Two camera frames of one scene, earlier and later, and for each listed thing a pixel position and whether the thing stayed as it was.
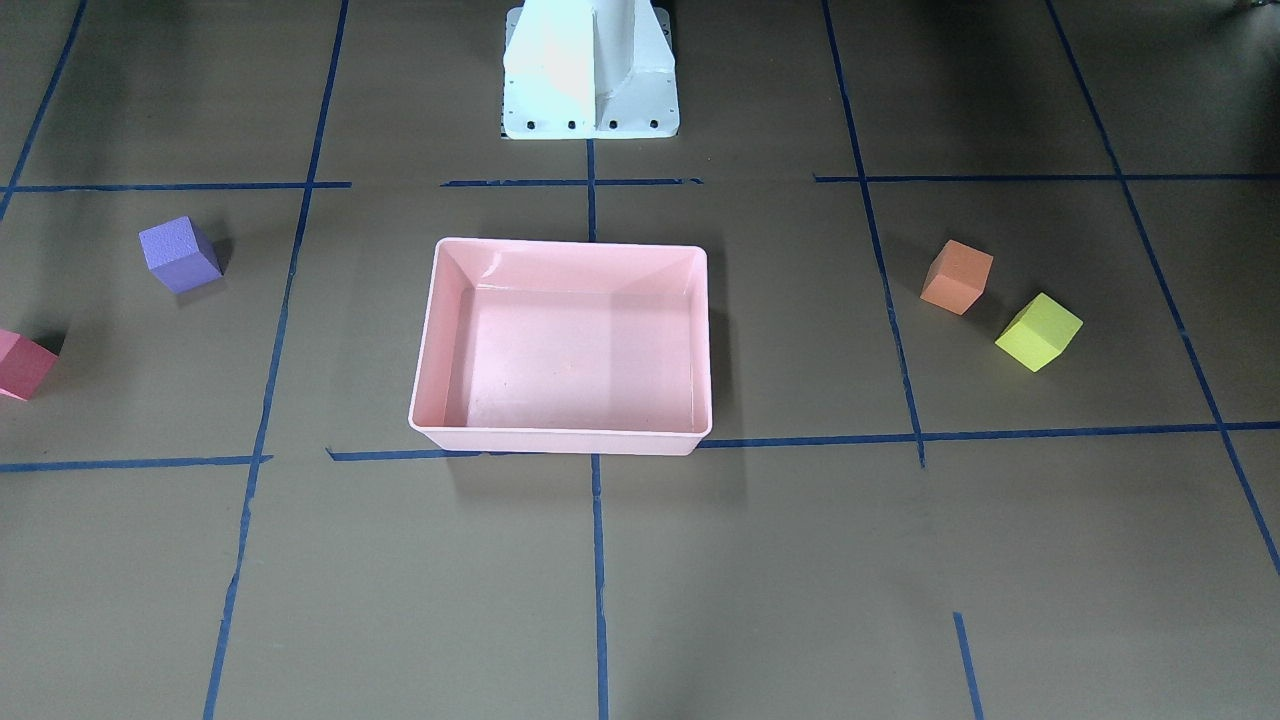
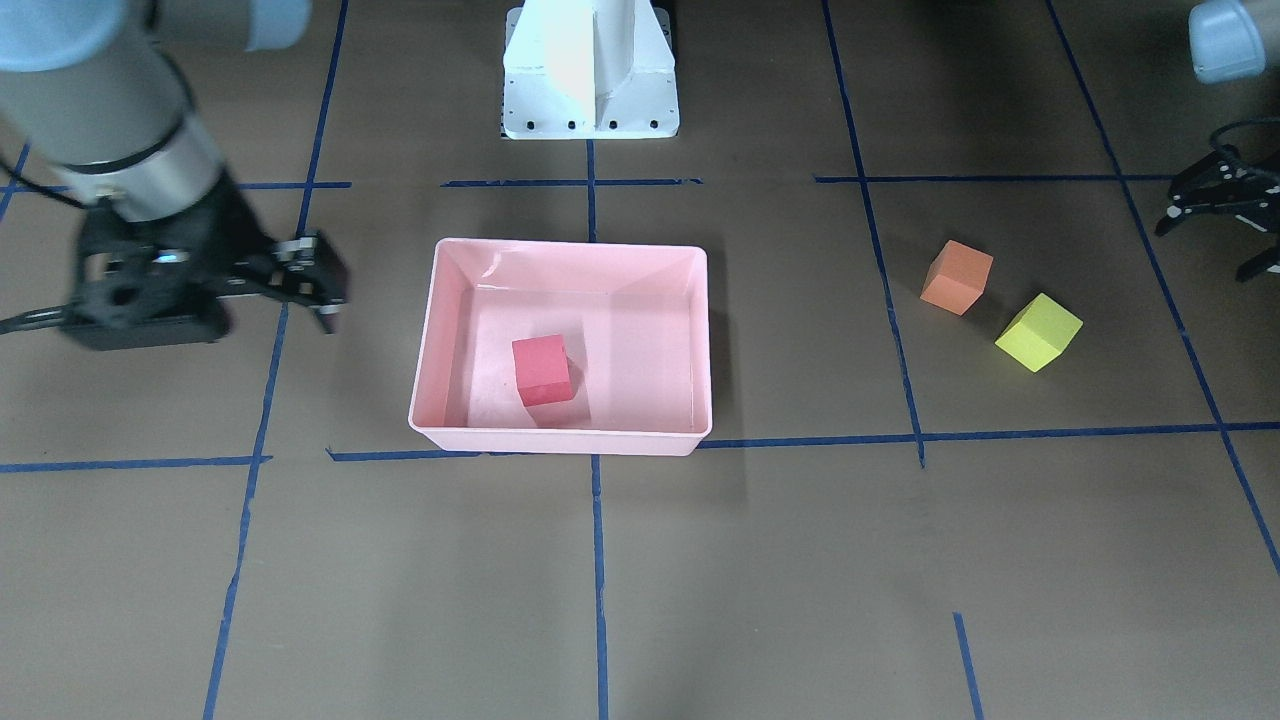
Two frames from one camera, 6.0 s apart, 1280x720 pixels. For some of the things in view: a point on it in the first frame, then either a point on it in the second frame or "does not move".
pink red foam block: [25, 366] -> [542, 370]
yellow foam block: [1039, 332] does not move
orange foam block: [957, 278] does not move
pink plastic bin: [555, 346] does not move
